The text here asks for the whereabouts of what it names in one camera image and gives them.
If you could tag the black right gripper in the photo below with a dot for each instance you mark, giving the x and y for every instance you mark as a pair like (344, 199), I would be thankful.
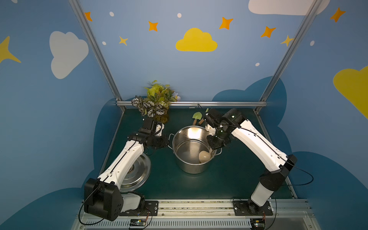
(217, 141)

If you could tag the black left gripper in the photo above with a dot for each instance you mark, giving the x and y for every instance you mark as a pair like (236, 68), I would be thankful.
(147, 123)

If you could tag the beige plastic ladle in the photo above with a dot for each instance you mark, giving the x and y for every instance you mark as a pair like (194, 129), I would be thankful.
(204, 156)

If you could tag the stainless steel stock pot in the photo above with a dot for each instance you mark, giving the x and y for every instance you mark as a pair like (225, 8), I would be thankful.
(186, 145)

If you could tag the steel pot lid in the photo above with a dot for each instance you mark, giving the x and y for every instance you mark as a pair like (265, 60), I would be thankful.
(137, 175)

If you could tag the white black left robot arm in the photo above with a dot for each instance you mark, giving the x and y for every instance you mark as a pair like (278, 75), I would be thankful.
(102, 196)

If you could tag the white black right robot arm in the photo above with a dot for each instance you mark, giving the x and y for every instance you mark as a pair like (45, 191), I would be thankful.
(277, 164)

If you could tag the glass vase with artificial plant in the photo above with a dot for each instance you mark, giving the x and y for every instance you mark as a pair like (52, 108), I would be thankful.
(157, 102)

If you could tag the left green circuit board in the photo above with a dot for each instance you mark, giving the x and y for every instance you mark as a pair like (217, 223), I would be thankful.
(137, 223)

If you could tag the green circuit board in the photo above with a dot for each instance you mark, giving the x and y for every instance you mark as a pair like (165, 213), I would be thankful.
(257, 224)
(137, 223)

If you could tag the right green circuit board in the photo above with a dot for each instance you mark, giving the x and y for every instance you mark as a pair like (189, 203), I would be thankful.
(257, 224)

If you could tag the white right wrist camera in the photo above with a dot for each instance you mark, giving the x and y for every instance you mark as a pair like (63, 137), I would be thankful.
(210, 129)

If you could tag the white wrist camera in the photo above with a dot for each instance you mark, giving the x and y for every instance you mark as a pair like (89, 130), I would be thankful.
(210, 129)
(159, 129)

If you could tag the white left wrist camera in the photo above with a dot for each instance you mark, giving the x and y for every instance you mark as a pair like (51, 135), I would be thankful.
(159, 129)

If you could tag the green toy shovel wooden handle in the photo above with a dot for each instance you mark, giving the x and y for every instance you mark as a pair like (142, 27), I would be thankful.
(196, 116)

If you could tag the aluminium back frame rail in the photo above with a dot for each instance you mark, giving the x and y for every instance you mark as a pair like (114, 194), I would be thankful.
(218, 104)

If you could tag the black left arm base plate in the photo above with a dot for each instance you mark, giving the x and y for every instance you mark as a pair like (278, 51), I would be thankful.
(149, 206)

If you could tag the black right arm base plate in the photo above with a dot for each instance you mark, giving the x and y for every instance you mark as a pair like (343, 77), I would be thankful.
(241, 210)

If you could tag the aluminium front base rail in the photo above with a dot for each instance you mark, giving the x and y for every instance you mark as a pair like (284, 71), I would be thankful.
(209, 214)

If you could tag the aluminium left frame post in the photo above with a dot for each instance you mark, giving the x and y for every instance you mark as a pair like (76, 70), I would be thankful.
(78, 11)

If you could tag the aluminium frame post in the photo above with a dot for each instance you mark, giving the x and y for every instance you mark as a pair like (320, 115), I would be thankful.
(299, 35)
(78, 11)

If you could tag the aluminium right frame post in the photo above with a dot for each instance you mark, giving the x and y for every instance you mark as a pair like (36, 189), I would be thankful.
(299, 35)

